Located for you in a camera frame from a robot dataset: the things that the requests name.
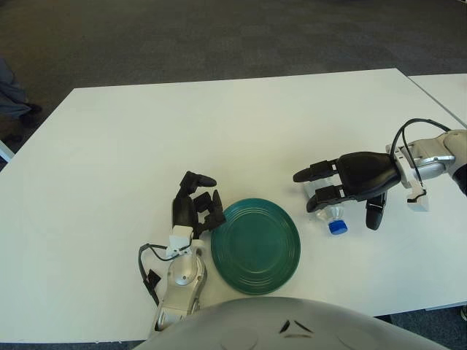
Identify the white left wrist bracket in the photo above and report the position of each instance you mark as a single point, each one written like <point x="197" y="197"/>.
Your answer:
<point x="178" y="242"/>

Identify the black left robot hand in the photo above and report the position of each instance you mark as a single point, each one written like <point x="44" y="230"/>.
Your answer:
<point x="182" y="211"/>

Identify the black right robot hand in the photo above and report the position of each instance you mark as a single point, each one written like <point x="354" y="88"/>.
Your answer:
<point x="365" y="173"/>

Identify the clear bottle with blue cap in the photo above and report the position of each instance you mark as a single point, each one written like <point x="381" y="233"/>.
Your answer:
<point x="330" y="217"/>

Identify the grey robot torso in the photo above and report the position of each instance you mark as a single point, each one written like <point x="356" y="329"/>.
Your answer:
<point x="273" y="328"/>

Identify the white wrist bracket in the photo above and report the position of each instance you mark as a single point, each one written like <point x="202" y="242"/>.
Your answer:
<point x="178" y="242"/>
<point x="416" y="198"/>

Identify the white furniture corner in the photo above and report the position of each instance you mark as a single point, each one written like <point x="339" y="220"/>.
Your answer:
<point x="4" y="149"/>

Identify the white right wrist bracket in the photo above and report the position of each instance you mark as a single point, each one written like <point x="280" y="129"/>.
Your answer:
<point x="416" y="198"/>

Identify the green round plate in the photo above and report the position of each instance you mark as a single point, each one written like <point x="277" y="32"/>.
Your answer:
<point x="255" y="248"/>

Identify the person in blue jeans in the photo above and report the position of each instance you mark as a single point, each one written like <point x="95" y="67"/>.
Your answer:
<point x="11" y="95"/>

